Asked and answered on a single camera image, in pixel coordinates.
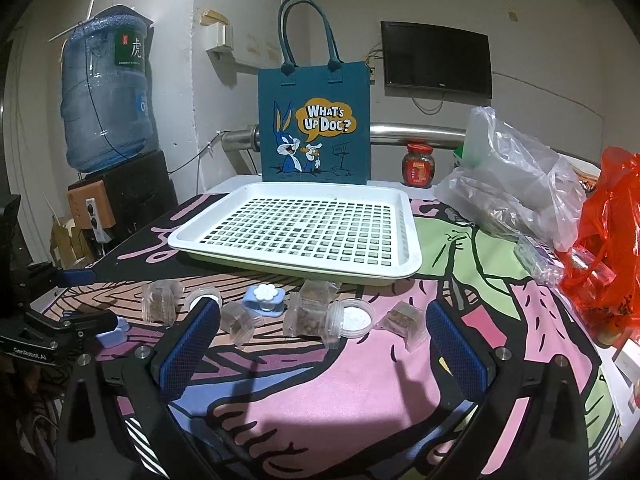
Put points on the red plastic bag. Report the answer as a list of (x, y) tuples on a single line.
[(610, 220)]

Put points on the beige wall box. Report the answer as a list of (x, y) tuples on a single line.
[(220, 37)]

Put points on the white power socket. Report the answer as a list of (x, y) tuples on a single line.
[(95, 220)]

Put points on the clear plastic bag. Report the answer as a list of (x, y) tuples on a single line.
[(515, 180)]

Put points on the red sauce jar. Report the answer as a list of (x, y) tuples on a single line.
[(417, 167)]

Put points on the green white carton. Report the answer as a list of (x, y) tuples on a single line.
[(457, 157)]

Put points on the white perforated tray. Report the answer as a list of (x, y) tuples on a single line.
[(407, 240)]

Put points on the black wall television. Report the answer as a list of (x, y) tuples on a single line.
[(435, 60)]

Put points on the brown wooden box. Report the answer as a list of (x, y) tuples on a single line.
[(77, 200)]

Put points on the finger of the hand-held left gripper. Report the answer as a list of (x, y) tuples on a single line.
[(87, 321), (75, 276)]

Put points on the beige wall outlet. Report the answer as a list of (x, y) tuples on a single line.
[(372, 67)]

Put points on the cardboard pieces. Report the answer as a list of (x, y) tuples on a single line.
[(65, 240)]

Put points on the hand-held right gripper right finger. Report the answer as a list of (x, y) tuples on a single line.
[(455, 352)]

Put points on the clear plastic box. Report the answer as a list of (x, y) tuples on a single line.
[(537, 260)]

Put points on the cartoon printed table cloth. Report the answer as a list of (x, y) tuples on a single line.
[(320, 400)]

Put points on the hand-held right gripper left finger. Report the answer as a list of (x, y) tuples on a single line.
[(192, 347)]

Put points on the teal cartoon tote bag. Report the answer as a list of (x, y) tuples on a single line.
[(350, 100)]

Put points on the black cabinet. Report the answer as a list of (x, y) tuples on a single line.
[(142, 195)]

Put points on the blue water jug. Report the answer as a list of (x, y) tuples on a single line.
[(100, 100)]

